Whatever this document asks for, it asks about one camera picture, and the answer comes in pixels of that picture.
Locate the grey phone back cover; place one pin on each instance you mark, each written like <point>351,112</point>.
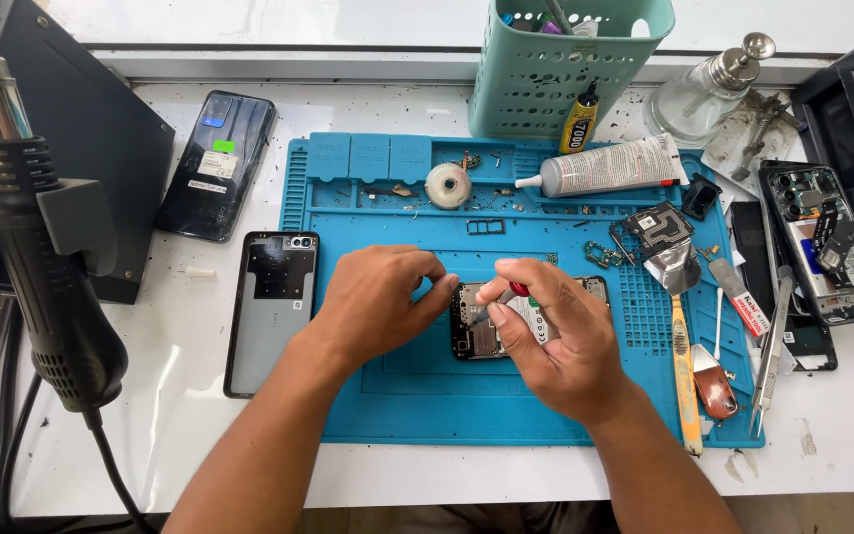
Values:
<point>271,326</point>

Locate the small green flex part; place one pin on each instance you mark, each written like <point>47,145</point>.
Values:
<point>470,161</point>

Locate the green charging flex board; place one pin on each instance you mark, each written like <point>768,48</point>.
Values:
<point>602,254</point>

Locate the silver foil piece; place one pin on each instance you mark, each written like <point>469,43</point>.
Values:
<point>673,268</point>

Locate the metal screw clamp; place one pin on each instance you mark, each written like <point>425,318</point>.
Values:
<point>760,133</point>

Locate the small white plastic cylinder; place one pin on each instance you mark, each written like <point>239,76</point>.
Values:
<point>200,272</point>

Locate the white cotton swab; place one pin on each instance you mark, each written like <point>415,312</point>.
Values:
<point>718,326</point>

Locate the black hot air gun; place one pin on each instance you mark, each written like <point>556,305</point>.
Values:
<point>34,245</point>

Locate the red-capped precision screwdriver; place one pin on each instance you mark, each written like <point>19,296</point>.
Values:
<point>505,297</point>

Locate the blue silicone repair mat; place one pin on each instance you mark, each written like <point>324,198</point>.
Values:
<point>412,400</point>

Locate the white tape roll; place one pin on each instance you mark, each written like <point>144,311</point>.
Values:
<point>448,185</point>

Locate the brown opening pick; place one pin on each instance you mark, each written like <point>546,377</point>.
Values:
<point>716,389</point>

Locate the black phone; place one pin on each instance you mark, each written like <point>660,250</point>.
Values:
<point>471,342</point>

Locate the black phone screen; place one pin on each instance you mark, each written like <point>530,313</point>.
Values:
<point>812,345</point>

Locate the black camera frame piece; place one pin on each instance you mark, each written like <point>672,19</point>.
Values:
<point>701,196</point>

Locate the disassembled phone frame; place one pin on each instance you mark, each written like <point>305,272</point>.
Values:
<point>835,282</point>

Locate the white glue tube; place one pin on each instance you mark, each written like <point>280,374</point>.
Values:
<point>612,167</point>

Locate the glass solvent dispenser bottle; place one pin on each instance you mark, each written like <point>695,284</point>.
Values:
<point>694,96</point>

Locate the metal opening tool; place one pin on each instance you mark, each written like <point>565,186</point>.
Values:
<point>740,297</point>

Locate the dark glossy phone with stickers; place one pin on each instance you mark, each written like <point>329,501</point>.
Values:
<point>216,170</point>

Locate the person's left hand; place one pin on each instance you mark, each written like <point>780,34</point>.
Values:
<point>371,297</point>

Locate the person's right hand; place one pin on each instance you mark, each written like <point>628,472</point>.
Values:
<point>568,348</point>

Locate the black phone shield cover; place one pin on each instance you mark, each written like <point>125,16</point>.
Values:
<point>653,226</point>

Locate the silver tweezers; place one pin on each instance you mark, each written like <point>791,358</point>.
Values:
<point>774,348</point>

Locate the yellow black glue tube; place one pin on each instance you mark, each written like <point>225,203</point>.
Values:
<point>579,122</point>

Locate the teal perforated plastic basket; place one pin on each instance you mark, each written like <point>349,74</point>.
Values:
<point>538,81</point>

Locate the black hot air station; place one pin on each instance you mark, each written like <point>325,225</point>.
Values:
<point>115,148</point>

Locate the black sim tray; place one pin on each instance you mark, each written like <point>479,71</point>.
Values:
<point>486,226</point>

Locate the brown adhesive scrap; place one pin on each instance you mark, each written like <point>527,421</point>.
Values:
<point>397,191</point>

